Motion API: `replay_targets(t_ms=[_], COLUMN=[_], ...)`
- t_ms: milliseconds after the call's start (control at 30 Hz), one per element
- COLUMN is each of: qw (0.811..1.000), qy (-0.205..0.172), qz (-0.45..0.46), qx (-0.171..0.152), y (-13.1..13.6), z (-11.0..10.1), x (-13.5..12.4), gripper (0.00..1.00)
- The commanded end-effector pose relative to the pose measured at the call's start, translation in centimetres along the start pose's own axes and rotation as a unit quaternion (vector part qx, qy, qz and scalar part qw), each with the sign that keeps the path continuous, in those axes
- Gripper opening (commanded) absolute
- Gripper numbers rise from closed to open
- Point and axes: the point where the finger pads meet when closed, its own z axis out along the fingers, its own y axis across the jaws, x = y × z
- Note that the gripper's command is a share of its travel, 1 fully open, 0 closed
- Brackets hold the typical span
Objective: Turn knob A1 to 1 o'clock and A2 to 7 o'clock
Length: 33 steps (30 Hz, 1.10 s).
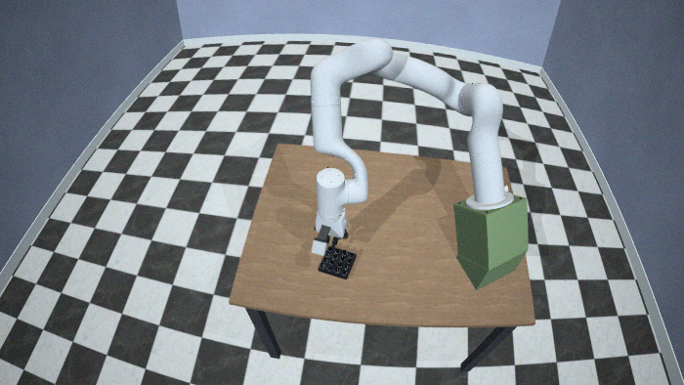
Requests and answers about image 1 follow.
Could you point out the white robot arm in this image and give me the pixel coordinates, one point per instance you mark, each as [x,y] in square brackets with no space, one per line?
[368,57]

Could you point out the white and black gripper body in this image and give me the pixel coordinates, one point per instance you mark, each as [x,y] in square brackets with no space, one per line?
[337,228]

